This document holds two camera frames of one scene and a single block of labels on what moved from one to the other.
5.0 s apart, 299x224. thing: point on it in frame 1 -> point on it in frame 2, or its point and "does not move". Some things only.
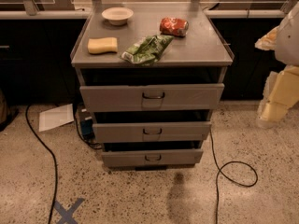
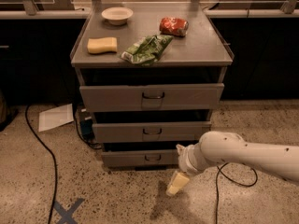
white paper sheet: [55, 117] does not move
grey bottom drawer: [180, 158] does not move
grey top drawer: [135, 97] does not move
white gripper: [288, 44] -> [188, 160]
